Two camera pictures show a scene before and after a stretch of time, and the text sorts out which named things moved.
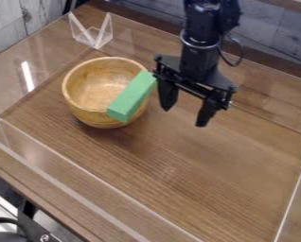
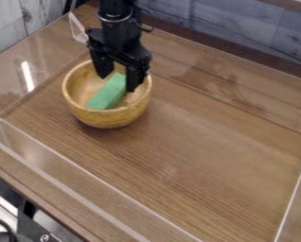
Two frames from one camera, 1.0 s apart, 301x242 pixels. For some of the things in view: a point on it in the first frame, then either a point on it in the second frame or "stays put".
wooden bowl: [91, 85] stays put
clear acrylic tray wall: [24, 160] stays put
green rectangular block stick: [138, 89] to [109, 92]
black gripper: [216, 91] to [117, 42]
